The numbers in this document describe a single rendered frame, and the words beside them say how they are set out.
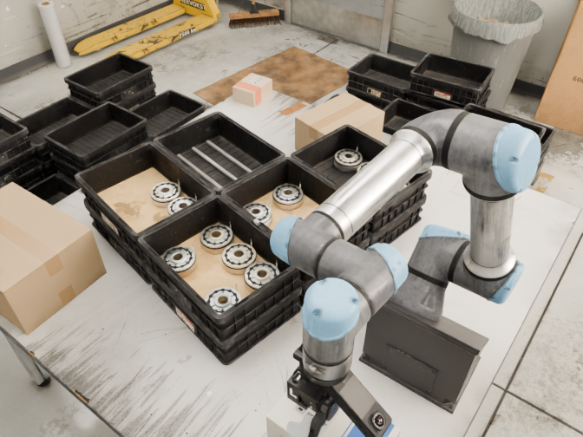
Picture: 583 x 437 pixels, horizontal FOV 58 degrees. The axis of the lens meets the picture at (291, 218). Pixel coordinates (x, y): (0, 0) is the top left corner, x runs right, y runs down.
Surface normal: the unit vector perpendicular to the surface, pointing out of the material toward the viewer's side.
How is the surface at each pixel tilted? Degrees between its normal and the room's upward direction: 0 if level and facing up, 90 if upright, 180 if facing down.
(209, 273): 0
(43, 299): 90
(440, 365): 90
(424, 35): 90
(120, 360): 0
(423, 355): 90
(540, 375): 0
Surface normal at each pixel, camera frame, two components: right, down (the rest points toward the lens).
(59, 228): 0.00, -0.73
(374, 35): -0.60, 0.55
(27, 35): 0.80, 0.40
